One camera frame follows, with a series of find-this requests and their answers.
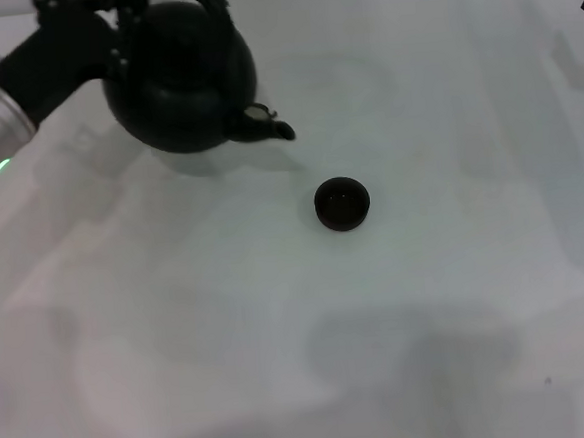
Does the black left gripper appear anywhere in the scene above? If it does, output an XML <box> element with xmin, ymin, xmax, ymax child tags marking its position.
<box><xmin>0</xmin><ymin>0</ymin><xmax>160</xmax><ymax>131</ymax></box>

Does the black round teapot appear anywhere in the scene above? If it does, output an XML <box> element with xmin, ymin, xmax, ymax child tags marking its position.
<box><xmin>95</xmin><ymin>0</ymin><xmax>298</xmax><ymax>161</ymax></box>

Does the small dark teacup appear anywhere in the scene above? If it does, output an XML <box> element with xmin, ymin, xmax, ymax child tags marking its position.
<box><xmin>311</xmin><ymin>173</ymin><xmax>374</xmax><ymax>234</ymax></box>

